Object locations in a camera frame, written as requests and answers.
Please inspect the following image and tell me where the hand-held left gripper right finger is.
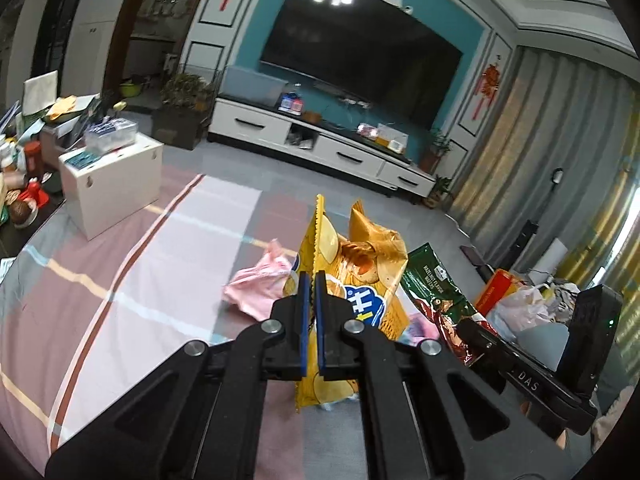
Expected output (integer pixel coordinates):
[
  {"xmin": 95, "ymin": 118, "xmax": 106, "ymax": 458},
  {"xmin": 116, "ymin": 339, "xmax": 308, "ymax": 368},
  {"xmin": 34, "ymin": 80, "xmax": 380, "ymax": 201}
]
[{"xmin": 315, "ymin": 271, "xmax": 576, "ymax": 480}]

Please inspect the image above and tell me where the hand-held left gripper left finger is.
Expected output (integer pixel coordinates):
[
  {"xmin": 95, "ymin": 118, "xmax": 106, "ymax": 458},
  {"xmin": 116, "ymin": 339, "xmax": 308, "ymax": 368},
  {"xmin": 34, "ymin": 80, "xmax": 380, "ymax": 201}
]
[{"xmin": 45, "ymin": 271, "xmax": 313, "ymax": 480}]

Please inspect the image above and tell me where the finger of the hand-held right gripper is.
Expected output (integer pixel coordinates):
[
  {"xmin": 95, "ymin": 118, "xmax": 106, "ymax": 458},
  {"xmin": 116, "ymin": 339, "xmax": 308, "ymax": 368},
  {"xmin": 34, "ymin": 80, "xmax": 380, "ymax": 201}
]
[{"xmin": 457, "ymin": 319, "xmax": 511, "ymax": 392}]

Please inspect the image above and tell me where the green snack bag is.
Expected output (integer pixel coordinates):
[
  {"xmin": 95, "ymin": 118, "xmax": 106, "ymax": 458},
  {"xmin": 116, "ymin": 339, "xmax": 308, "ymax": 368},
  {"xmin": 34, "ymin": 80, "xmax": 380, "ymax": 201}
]
[{"xmin": 400, "ymin": 242, "xmax": 496, "ymax": 368}]

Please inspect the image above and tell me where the yellow chip bag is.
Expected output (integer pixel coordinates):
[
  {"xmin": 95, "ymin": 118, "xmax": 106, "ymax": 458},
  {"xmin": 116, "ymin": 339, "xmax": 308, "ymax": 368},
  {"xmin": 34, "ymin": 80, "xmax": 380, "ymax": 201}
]
[{"xmin": 282, "ymin": 194, "xmax": 410, "ymax": 413}]

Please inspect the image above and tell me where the person's right hand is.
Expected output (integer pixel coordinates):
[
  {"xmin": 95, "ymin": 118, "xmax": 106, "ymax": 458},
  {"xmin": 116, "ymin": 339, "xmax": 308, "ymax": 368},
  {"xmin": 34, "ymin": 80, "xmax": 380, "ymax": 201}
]
[{"xmin": 591, "ymin": 386, "xmax": 637, "ymax": 455}]

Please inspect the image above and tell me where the grey sofa armrest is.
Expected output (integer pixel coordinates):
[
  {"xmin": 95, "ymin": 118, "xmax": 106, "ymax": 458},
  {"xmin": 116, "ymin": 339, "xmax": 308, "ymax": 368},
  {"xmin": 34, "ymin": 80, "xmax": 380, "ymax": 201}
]
[{"xmin": 520, "ymin": 320, "xmax": 571, "ymax": 372}]

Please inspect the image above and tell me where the patterned cloth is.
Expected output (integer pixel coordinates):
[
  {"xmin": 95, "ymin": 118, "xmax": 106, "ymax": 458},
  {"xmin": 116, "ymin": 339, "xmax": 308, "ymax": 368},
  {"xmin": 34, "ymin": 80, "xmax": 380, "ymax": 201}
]
[{"xmin": 550, "ymin": 282, "xmax": 581, "ymax": 322}]

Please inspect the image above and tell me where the white plastic bag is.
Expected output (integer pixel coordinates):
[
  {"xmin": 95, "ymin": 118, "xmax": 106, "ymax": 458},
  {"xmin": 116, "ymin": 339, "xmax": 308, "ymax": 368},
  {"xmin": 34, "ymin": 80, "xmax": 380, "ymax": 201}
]
[{"xmin": 487, "ymin": 282, "xmax": 556, "ymax": 343}]

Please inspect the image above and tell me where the orange red box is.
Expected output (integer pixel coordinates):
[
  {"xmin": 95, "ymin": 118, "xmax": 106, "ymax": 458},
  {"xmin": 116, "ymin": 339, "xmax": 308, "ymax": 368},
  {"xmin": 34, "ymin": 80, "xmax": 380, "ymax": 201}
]
[{"xmin": 474, "ymin": 269, "xmax": 528, "ymax": 316}]

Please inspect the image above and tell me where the pink plastic bag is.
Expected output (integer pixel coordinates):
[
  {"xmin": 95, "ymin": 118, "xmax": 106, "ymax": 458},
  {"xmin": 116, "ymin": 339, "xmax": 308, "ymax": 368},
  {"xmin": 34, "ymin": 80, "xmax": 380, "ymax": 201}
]
[{"xmin": 221, "ymin": 239, "xmax": 301, "ymax": 321}]

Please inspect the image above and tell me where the black upright vacuum cleaner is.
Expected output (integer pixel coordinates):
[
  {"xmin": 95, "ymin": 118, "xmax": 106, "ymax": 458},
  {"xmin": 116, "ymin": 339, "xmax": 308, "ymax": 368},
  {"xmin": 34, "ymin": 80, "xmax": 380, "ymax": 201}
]
[{"xmin": 500, "ymin": 167, "xmax": 565, "ymax": 271}]

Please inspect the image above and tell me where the plaid bedsheet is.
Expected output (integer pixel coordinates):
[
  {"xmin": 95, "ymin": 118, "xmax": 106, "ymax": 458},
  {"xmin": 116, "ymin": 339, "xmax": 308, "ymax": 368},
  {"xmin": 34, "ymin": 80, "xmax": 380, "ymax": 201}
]
[{"xmin": 0, "ymin": 172, "xmax": 501, "ymax": 480}]

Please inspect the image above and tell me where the small potted floor plant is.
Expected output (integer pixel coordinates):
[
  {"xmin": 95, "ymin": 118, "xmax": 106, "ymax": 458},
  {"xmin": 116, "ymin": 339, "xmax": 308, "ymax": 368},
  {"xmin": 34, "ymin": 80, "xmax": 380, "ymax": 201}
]
[{"xmin": 422, "ymin": 175, "xmax": 453, "ymax": 209}]

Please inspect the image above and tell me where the potted plant in orange pot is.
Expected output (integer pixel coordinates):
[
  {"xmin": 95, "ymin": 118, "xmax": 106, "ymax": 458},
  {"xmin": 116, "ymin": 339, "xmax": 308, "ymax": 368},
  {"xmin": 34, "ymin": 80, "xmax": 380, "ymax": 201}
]
[{"xmin": 419, "ymin": 127, "xmax": 453, "ymax": 175}]

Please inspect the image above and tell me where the white and yellow box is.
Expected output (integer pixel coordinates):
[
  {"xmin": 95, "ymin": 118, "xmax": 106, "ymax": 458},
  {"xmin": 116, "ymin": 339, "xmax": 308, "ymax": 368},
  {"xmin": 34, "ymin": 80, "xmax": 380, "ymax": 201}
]
[{"xmin": 377, "ymin": 124, "xmax": 409, "ymax": 154}]

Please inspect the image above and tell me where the white TV cabinet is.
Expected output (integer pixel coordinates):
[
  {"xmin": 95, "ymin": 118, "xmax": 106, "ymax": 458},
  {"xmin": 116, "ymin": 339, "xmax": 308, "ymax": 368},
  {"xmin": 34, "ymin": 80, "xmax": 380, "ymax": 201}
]
[{"xmin": 207, "ymin": 95, "xmax": 436, "ymax": 200}]

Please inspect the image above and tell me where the grey and yellow curtain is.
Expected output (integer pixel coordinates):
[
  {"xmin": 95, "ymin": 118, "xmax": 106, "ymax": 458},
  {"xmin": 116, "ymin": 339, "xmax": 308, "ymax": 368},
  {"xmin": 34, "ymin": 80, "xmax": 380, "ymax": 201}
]
[{"xmin": 445, "ymin": 45, "xmax": 640, "ymax": 311}]

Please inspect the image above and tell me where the white wooden box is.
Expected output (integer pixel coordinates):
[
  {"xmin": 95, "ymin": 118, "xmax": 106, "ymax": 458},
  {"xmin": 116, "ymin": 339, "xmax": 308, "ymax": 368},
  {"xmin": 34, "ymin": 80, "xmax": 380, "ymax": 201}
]
[{"xmin": 58, "ymin": 132, "xmax": 165, "ymax": 242}]

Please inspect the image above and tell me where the plant in dark planter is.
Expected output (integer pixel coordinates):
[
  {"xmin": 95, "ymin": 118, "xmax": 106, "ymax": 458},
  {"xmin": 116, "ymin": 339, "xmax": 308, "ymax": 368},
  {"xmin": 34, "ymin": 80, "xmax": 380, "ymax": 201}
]
[{"xmin": 151, "ymin": 72, "xmax": 216, "ymax": 151}]

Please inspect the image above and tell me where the translucent storage bin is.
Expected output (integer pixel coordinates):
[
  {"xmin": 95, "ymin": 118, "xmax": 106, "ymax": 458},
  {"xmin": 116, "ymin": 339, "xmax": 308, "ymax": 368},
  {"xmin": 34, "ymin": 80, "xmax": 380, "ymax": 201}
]
[{"xmin": 220, "ymin": 65, "xmax": 290, "ymax": 107}]

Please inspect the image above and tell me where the clear plastic storage box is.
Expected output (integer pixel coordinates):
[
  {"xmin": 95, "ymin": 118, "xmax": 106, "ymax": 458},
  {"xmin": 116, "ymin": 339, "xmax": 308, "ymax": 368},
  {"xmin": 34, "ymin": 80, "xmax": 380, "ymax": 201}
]
[{"xmin": 84, "ymin": 117, "xmax": 138, "ymax": 153}]

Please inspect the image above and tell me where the black flat television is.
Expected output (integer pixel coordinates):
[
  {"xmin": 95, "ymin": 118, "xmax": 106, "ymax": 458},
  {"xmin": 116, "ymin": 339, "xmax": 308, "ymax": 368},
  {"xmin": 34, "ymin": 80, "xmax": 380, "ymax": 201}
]
[{"xmin": 260, "ymin": 0, "xmax": 463, "ymax": 131}]

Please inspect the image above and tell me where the red toy figure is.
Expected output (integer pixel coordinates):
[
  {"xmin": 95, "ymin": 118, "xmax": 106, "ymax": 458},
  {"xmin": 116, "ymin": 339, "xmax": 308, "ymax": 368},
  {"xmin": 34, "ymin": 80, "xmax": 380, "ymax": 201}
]
[{"xmin": 22, "ymin": 180, "xmax": 51, "ymax": 209}]

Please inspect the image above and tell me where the red jar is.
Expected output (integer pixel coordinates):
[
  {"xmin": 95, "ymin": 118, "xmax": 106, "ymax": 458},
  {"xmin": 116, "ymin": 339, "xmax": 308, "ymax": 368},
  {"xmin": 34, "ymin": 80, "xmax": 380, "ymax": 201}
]
[{"xmin": 22, "ymin": 141, "xmax": 44, "ymax": 171}]

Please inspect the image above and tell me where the white board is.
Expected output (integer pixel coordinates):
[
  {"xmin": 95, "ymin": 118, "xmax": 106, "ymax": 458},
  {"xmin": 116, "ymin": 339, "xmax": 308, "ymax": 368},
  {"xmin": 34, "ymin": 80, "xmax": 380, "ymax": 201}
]
[{"xmin": 22, "ymin": 71, "xmax": 60, "ymax": 116}]

